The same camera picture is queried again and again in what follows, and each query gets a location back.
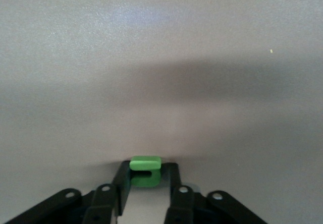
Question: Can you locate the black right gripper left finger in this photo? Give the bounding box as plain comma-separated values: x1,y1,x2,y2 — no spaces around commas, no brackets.
5,160,132,224

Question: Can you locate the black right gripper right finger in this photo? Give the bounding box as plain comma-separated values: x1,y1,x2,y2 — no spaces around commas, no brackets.
161,162,268,224

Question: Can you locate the green foam letter n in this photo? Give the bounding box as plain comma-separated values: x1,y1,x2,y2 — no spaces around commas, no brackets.
129,155,162,188

